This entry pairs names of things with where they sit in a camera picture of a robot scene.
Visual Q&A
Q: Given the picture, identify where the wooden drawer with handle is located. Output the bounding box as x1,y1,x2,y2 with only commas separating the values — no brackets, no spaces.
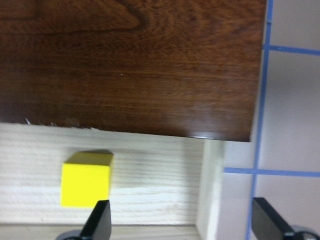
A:
0,123,223,240

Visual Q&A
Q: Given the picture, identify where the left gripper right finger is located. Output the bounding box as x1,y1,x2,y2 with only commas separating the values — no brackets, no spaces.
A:
252,197,295,240

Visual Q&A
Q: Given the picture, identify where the yellow cube block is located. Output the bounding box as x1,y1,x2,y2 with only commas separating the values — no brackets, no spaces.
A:
60,150,114,208

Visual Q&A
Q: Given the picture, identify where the dark wooden cabinet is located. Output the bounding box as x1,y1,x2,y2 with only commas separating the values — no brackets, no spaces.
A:
0,0,267,142

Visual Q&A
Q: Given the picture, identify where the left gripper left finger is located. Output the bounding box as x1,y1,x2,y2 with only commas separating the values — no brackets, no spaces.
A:
79,200,112,240

